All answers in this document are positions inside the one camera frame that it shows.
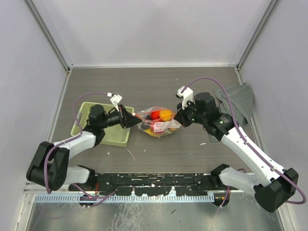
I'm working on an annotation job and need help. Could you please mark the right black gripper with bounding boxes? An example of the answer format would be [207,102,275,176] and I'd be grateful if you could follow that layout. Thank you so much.
[174,98,207,128]

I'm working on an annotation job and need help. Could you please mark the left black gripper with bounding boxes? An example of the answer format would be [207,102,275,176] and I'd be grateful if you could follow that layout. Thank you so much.
[99,104,141,129]

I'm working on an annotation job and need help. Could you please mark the yellow toy banana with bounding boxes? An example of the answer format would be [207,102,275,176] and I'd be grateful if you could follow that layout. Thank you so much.
[143,129,161,138]

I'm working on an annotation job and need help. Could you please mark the red toy tomato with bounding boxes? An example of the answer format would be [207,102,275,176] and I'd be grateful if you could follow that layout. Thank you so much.
[150,110,161,120]

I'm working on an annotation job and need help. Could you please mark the clear orange zip bag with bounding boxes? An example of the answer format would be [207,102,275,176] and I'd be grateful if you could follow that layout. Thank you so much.
[133,106,181,137]

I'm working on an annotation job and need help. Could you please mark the yellow orange toy fruit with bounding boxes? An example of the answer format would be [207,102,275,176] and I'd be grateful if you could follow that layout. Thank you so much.
[159,110,174,122]

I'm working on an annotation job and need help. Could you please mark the dark purple toy plum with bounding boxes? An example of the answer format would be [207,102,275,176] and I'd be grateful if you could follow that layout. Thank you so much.
[140,122,151,130]

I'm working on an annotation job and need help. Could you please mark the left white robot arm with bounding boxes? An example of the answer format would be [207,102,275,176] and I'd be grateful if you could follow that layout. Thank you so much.
[26,104,141,193]

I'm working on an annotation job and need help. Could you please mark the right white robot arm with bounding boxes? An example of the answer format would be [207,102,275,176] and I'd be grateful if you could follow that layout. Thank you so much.
[174,89,299,213]

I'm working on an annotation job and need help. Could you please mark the grey folded cloth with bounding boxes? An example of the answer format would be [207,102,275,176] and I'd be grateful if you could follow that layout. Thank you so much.
[213,83,254,128]

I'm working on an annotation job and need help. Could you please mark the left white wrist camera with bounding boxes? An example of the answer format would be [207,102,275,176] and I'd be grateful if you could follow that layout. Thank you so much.
[107,92,122,112]

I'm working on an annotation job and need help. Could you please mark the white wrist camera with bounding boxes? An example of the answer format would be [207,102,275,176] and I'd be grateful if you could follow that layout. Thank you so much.
[176,86,193,109]
[107,92,122,112]

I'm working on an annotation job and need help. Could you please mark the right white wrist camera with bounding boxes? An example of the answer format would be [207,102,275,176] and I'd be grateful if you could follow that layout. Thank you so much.
[176,86,193,109]

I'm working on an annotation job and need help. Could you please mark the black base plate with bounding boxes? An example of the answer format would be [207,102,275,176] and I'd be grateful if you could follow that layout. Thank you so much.
[69,173,227,196]

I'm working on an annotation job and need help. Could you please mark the grey slotted cable duct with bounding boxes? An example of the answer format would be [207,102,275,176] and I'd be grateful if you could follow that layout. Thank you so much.
[34,192,215,204]

